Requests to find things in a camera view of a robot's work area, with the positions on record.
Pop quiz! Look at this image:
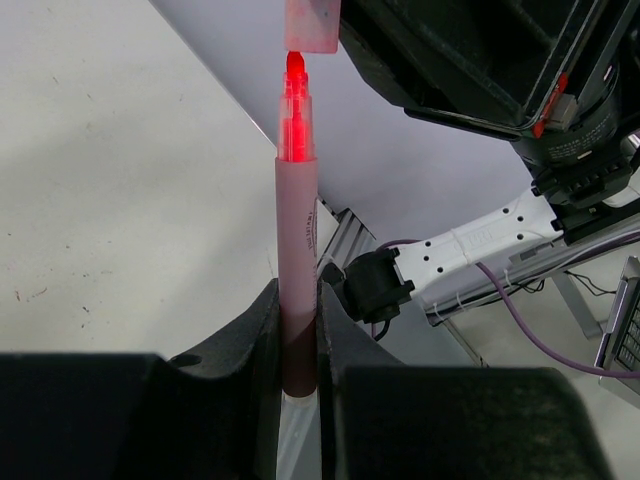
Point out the red pen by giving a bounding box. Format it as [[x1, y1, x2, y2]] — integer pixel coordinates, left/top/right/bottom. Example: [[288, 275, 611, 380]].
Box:
[[273, 49, 321, 480]]

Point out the laptop computer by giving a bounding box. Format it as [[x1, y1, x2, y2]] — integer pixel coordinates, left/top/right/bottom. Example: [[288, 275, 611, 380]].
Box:
[[595, 256, 639, 381]]

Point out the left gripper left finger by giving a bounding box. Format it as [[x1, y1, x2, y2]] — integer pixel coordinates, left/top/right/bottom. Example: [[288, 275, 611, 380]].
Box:
[[1, 282, 281, 479]]

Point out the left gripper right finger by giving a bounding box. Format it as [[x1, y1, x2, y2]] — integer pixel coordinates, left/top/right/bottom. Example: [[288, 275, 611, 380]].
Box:
[[316, 284, 613, 479]]

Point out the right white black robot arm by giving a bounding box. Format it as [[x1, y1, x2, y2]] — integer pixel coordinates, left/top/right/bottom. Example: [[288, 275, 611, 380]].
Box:
[[340, 1, 639, 322]]

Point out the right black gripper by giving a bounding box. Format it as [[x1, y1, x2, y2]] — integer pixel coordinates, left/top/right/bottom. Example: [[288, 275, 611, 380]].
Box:
[[340, 1, 639, 244]]

